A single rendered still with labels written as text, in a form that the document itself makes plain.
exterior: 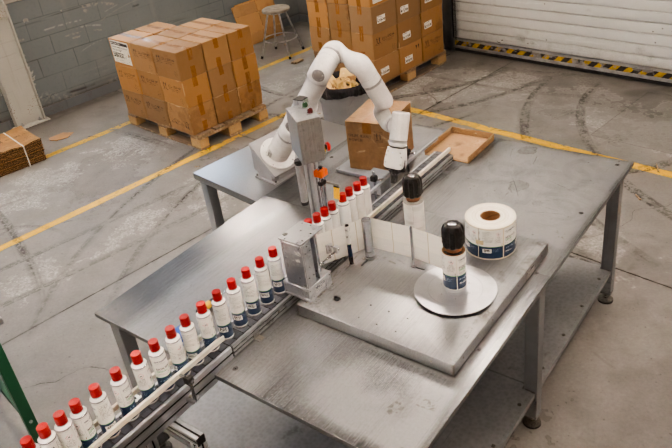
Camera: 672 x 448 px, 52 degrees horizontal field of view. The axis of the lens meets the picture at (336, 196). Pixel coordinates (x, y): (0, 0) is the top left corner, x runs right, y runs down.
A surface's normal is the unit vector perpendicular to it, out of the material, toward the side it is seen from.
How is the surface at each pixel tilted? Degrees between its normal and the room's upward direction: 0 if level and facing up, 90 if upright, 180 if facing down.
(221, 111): 90
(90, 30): 90
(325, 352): 0
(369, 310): 0
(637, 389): 0
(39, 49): 90
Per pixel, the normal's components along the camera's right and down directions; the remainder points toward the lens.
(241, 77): 0.69, 0.31
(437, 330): -0.12, -0.86
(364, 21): -0.66, 0.44
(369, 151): -0.45, 0.48
